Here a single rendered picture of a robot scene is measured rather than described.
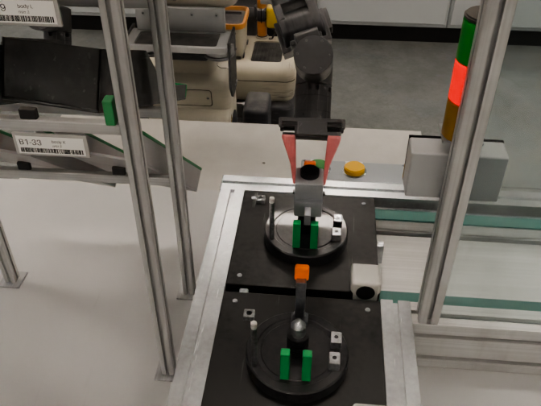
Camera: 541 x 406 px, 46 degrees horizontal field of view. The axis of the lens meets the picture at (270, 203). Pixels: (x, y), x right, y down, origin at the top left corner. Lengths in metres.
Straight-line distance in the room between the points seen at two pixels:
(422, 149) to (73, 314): 0.65
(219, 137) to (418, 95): 2.17
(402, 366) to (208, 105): 1.04
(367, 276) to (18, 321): 0.59
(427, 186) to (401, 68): 3.02
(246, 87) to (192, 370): 1.24
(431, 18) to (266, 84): 2.27
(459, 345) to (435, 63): 3.05
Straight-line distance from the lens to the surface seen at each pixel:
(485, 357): 1.06
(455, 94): 0.79
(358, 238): 1.09
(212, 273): 1.05
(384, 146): 1.53
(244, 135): 1.55
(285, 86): 1.99
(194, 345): 0.94
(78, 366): 1.08
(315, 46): 0.94
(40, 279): 1.24
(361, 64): 3.86
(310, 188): 0.98
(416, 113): 3.42
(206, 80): 1.73
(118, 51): 0.69
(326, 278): 1.02
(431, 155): 0.83
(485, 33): 0.72
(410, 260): 1.14
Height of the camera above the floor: 1.69
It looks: 38 degrees down
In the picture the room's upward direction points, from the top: straight up
